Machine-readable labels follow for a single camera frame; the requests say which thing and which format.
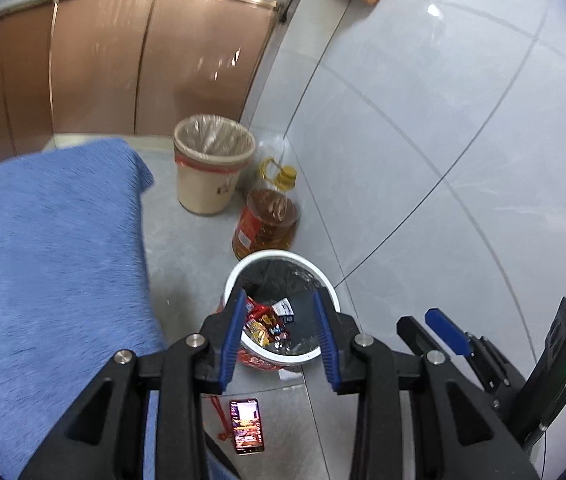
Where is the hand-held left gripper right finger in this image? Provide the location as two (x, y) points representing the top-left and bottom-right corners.
(312, 286), (541, 480)

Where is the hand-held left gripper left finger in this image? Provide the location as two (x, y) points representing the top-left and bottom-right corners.
(18, 285), (249, 480)

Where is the red plastic bag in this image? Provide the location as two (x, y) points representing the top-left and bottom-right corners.
(217, 300), (304, 372)

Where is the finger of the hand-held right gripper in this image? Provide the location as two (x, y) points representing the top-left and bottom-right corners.
(396, 315), (502, 422)
(424, 308), (470, 357)

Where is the red lanyard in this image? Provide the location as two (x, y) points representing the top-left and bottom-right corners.
(210, 395), (229, 442)

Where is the cooking oil bottle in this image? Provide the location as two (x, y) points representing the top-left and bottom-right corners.
(232, 157), (301, 261)

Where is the red snack packet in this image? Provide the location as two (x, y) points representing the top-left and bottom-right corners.
(243, 296), (289, 348)

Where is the smartphone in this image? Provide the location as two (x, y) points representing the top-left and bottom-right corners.
(229, 397), (265, 455)

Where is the blue terry towel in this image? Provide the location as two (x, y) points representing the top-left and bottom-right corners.
(0, 139), (241, 480)

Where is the brown kitchen cabinet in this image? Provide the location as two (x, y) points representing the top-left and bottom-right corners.
(0, 0), (284, 171)

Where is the black and white carton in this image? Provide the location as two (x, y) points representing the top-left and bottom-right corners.
(270, 297), (296, 323)

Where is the beige trash bin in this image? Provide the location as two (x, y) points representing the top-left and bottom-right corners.
(173, 115), (256, 217)

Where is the white trash bin black liner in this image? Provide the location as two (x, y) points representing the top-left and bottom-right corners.
(223, 252), (340, 368)

